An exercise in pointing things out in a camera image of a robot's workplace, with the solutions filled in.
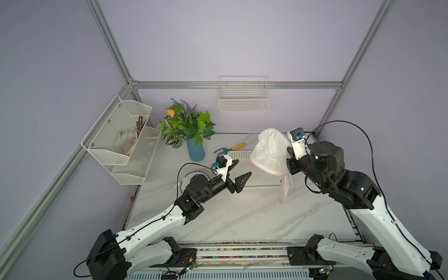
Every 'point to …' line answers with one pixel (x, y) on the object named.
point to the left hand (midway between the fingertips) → (242, 168)
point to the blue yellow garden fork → (226, 150)
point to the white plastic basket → (260, 181)
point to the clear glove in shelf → (125, 139)
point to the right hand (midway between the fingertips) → (290, 150)
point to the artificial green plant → (182, 121)
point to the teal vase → (197, 152)
